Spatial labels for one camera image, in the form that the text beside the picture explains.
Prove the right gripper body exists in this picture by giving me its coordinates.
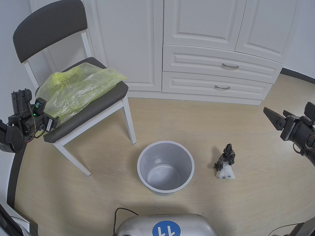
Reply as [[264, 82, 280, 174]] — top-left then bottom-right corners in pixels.
[[281, 115, 315, 148]]

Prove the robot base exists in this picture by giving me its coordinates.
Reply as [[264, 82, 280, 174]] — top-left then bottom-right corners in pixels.
[[118, 214, 217, 236]]

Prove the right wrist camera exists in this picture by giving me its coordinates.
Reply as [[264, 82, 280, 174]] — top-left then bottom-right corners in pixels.
[[299, 102, 315, 127]]

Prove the grey padded white chair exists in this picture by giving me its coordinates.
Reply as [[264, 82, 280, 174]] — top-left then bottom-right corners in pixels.
[[13, 0, 137, 176]]

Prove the white wardrobe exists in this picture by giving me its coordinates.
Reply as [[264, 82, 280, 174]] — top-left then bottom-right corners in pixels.
[[28, 0, 303, 106]]

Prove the black cable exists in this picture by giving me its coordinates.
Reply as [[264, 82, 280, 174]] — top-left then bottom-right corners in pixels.
[[113, 207, 139, 234], [268, 223, 305, 236]]

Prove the black plastic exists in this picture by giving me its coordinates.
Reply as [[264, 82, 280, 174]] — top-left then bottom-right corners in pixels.
[[214, 144, 235, 170]]

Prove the grey trash bin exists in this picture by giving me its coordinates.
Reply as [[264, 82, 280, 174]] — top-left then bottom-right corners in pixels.
[[137, 141, 195, 194]]

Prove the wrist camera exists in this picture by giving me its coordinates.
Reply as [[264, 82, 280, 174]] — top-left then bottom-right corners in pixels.
[[34, 98, 47, 117], [299, 102, 315, 127]]

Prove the yellow plastic bag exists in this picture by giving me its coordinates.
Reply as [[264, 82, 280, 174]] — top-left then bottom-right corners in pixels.
[[36, 62, 128, 126]]

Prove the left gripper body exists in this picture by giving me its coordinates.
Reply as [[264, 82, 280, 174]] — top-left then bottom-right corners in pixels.
[[30, 114, 59, 135]]

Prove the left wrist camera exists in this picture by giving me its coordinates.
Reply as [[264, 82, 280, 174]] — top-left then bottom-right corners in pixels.
[[34, 98, 47, 117]]

